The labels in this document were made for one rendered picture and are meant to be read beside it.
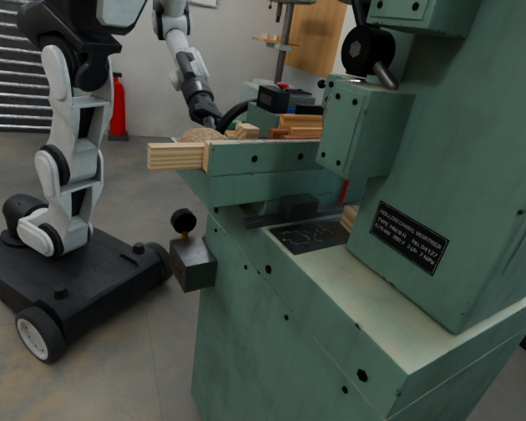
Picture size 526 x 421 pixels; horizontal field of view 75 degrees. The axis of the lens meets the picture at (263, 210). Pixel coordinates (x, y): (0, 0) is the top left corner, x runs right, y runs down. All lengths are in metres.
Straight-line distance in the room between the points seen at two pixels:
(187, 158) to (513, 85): 0.44
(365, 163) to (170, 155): 0.30
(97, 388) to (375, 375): 1.06
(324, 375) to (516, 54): 0.48
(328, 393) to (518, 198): 0.38
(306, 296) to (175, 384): 0.88
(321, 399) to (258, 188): 0.36
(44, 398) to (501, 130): 1.37
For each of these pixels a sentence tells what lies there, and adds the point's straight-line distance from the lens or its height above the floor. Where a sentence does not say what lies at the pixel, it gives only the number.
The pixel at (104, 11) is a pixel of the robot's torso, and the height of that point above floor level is 1.11.
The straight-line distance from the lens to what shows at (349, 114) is 0.48.
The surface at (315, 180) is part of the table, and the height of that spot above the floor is 0.87.
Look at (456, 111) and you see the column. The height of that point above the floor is 1.07.
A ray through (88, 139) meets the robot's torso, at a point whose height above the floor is 0.71.
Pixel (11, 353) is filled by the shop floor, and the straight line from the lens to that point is 1.57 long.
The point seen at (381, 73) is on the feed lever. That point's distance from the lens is 0.52.
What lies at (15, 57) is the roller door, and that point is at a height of 0.63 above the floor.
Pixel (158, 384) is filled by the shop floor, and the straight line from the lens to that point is 1.38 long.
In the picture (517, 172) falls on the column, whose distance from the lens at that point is 0.47.
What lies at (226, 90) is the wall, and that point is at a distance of 3.85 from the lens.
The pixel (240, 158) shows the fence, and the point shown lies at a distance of 0.58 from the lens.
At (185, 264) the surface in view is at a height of 0.62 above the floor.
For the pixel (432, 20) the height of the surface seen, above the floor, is 1.16.
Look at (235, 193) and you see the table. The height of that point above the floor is 0.86.
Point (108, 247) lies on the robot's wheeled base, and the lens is 1.69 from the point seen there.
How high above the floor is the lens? 1.12
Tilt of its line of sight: 27 degrees down
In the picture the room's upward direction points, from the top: 10 degrees clockwise
